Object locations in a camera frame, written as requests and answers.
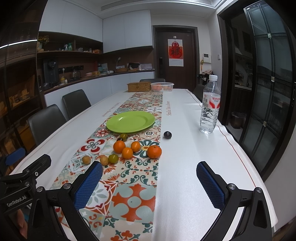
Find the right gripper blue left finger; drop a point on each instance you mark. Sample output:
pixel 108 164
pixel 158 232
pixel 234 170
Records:
pixel 72 197

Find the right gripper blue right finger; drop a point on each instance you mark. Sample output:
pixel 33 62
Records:
pixel 254 223

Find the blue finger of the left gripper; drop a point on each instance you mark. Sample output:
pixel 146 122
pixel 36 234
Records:
pixel 37 167

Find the tan longan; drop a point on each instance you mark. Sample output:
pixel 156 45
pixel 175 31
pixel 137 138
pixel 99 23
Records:
pixel 86 160
pixel 104 160

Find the small orange mandarin front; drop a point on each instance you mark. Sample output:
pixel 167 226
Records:
pixel 127 153

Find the small orange mandarin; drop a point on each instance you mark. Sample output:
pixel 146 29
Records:
pixel 135 146
pixel 127 153

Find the large orange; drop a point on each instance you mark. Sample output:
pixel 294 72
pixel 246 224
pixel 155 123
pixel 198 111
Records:
pixel 154 152

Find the dark chair near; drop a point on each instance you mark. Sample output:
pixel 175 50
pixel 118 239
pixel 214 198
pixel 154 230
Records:
pixel 45 122

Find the dark chair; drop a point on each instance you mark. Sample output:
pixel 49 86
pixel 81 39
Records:
pixel 45 122
pixel 76 102
pixel 198 91

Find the patterned table runner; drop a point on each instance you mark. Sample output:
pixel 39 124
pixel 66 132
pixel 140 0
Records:
pixel 122 205

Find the glass kettle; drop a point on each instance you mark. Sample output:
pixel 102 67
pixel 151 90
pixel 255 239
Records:
pixel 76 75

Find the black coffee machine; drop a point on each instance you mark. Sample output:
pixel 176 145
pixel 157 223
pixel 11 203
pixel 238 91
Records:
pixel 51 73

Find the green plate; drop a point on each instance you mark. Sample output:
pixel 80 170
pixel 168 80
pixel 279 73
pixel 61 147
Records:
pixel 130 122

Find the wicker basket box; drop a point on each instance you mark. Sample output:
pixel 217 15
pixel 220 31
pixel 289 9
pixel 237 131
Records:
pixel 139 87

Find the clear water bottle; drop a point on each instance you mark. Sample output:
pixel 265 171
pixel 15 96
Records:
pixel 210 105

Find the clear plastic fruit container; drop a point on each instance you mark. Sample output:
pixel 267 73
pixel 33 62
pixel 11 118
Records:
pixel 162 86

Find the dark chair right side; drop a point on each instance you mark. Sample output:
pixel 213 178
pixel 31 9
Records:
pixel 198 91

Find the white intercom panel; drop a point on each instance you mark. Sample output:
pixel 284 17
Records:
pixel 206 58

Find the dark wooden door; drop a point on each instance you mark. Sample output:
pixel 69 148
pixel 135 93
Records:
pixel 182 77

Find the red wall calendar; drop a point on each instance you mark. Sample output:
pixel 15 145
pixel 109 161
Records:
pixel 175 53

